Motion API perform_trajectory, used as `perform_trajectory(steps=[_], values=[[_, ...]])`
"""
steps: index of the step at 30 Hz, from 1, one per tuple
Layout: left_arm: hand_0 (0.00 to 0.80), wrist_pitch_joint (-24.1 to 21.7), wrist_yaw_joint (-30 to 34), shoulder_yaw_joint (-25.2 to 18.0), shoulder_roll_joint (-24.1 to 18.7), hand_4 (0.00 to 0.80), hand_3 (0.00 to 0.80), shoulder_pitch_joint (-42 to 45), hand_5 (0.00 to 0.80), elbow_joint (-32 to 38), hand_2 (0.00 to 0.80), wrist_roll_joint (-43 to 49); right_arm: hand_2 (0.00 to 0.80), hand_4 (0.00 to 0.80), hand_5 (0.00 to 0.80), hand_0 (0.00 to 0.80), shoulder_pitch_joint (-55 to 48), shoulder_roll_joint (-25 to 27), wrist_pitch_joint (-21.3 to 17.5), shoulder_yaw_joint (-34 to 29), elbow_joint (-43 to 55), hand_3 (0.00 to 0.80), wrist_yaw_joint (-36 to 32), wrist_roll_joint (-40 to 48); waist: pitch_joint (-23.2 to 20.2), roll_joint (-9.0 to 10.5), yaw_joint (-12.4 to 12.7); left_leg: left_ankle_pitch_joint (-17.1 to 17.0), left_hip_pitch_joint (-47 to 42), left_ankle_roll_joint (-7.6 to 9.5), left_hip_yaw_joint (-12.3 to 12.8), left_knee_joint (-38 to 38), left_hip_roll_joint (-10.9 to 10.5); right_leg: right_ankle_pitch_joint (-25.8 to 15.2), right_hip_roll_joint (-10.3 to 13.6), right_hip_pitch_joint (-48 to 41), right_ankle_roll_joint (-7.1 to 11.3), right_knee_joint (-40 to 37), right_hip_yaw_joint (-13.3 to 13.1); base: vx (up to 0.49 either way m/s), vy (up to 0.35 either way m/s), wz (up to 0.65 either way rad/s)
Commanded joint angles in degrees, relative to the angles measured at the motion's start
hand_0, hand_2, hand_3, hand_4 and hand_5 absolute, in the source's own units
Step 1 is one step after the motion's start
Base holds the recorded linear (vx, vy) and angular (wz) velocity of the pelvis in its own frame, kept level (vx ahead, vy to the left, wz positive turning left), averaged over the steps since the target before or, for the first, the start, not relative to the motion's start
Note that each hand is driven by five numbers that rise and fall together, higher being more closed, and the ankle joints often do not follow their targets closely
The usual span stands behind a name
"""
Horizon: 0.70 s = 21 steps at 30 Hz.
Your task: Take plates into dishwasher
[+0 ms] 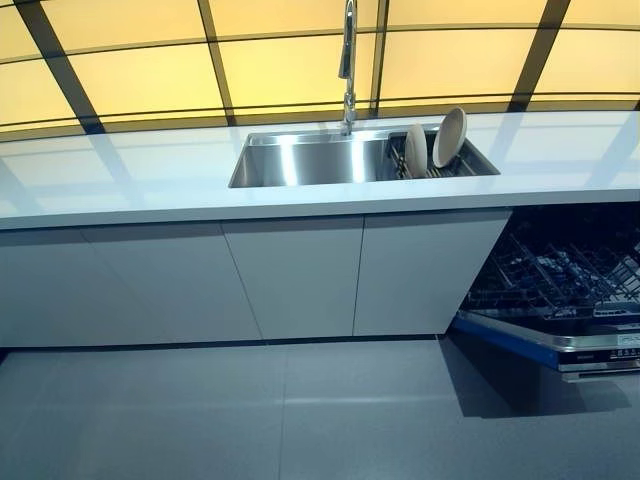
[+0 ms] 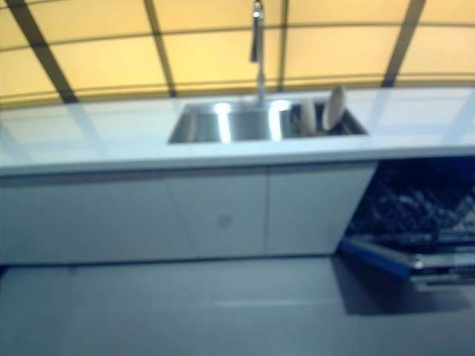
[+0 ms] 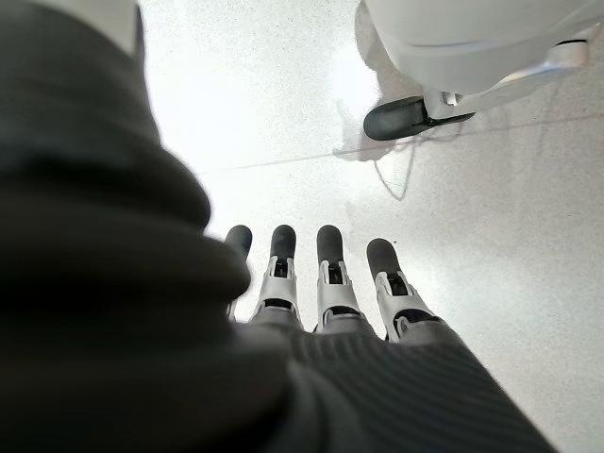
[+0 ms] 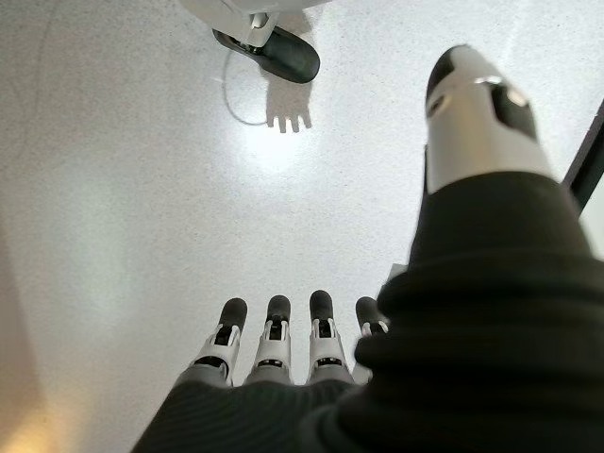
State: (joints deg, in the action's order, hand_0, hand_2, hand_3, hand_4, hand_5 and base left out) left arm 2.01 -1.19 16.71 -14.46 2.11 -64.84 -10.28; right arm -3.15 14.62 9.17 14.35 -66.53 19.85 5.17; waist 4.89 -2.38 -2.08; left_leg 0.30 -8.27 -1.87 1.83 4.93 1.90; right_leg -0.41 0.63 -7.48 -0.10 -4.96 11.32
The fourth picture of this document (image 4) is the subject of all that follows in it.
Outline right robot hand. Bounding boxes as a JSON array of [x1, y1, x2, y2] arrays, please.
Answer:
[[131, 44, 604, 453]]

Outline dark cabinet plinth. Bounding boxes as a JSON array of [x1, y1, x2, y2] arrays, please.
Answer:
[[561, 101, 604, 207]]

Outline black right robot foot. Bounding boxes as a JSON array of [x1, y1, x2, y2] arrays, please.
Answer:
[[211, 25, 321, 85]]

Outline thin floor cable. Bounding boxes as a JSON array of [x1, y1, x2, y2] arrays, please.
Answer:
[[220, 46, 270, 126]]

